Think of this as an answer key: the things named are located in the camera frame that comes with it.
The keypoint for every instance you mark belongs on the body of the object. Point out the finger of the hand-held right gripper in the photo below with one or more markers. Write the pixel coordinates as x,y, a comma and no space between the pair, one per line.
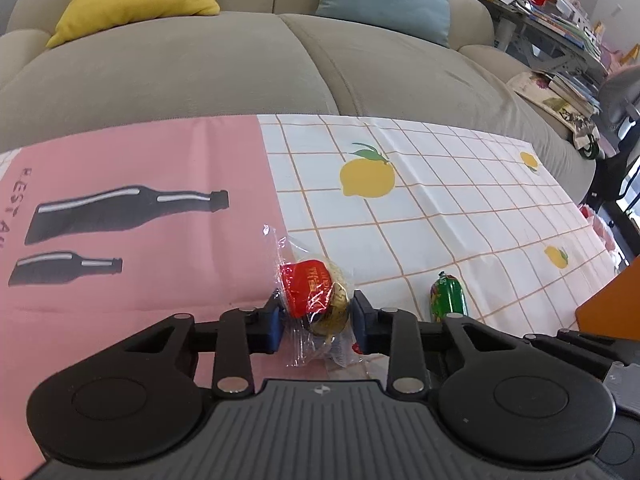
580,344

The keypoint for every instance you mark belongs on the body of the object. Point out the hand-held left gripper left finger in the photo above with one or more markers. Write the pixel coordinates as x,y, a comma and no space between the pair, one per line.
272,330

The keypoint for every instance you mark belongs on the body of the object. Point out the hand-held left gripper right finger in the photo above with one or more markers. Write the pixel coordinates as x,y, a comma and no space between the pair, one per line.
359,327

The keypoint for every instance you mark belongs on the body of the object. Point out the orange box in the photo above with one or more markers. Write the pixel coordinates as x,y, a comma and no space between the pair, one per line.
615,305

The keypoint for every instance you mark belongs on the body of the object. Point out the red yellow snack packet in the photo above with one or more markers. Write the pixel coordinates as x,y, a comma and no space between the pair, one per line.
307,285

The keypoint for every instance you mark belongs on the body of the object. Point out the green snack packet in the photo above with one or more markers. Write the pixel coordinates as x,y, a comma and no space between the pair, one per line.
450,297

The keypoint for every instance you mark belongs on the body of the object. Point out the pink packet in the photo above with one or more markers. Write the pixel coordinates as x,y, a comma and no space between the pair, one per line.
600,227

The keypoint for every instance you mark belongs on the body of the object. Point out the white green bag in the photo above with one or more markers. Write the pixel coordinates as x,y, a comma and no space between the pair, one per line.
587,141

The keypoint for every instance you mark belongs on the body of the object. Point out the pink lemon print tablecloth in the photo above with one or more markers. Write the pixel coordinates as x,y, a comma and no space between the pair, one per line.
150,160

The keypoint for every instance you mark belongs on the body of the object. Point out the grey chair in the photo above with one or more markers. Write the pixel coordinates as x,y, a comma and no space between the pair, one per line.
620,105

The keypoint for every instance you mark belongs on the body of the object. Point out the stack of magazines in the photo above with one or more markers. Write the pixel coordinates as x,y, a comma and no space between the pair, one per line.
560,97

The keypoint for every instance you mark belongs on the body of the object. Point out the beige sofa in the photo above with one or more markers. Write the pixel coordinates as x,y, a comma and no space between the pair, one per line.
175,75

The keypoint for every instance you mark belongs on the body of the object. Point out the grey desk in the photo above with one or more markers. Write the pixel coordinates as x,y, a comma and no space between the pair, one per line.
540,45

